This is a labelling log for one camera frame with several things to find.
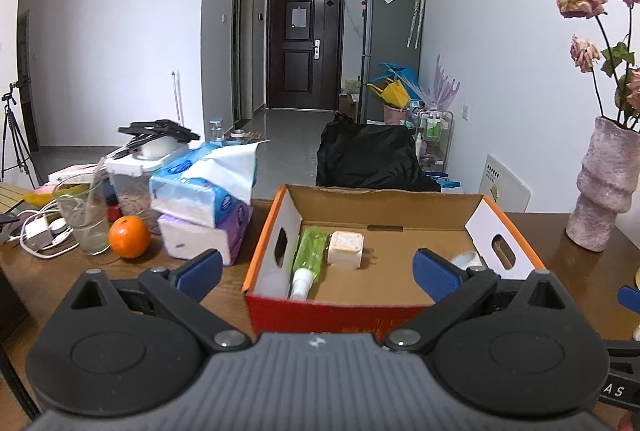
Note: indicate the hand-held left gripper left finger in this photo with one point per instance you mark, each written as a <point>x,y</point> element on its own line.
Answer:
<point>202,271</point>

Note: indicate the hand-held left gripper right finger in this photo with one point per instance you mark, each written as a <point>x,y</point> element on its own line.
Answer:
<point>435,273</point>

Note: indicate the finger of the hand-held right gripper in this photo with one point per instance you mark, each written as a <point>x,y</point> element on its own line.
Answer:
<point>631,297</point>

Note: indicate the white tape roll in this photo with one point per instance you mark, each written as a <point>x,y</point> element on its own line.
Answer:
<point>465,258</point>

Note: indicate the orange and white cardboard box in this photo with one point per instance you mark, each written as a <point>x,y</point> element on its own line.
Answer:
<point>380,206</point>

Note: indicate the cream square box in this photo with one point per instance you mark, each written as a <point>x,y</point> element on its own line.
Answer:
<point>346,251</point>

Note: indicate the green spray bottle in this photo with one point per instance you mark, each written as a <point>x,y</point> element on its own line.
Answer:
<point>310,251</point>

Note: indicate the purple tissue pack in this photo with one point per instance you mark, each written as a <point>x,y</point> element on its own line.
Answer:
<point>200,241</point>

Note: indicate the blue tissue pack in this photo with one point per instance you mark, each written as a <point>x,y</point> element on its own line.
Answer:
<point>200,206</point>

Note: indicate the orange fruit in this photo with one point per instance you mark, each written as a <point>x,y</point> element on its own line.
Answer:
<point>129,237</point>

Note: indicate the blue package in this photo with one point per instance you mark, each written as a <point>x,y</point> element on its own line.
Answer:
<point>447,183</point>

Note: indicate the clear storage container white lid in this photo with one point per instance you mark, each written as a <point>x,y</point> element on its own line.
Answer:
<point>130,196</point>

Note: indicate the red container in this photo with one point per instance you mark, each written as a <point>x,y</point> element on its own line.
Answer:
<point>115,213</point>

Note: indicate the pink textured vase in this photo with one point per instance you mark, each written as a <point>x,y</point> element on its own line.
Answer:
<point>600,191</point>

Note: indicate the white flat board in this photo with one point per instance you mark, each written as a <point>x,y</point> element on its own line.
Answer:
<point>505,186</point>

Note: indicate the metal trolley cart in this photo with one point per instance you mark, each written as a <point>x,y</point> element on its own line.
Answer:
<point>432,161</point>

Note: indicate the drinking glass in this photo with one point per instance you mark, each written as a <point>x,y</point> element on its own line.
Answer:
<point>90,231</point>

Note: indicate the white round container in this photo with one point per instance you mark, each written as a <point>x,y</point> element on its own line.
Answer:
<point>155,150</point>

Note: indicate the black cloth covered chair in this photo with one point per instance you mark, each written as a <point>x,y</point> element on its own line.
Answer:
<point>370,156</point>

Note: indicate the blue pet water feeder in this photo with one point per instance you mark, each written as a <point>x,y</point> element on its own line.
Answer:
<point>216,131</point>

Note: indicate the black clamp tool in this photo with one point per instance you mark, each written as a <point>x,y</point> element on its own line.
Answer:
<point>155,128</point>

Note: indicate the pink bin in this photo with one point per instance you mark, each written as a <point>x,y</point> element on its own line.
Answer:
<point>395,115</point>

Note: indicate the purple feather decoration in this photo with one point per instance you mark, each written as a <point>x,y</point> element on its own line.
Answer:
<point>442,88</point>

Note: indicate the small brown cardboard box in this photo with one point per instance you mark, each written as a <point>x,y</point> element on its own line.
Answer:
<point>350,103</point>

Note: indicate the black case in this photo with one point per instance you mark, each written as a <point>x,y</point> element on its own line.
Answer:
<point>11,301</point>

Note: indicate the interior door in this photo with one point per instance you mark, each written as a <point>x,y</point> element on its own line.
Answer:
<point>243,61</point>

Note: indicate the dark brown entrance door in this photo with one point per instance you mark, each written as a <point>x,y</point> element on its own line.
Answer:
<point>300,71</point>

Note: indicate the grey refrigerator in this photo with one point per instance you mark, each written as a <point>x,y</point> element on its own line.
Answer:
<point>390,41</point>

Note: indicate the black tripod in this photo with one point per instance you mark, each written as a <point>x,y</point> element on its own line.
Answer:
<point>7,111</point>

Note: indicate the white folded umbrella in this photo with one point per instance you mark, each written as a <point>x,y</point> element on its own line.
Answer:
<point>417,11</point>

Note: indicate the white wall socket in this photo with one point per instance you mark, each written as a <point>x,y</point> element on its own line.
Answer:
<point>466,112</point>

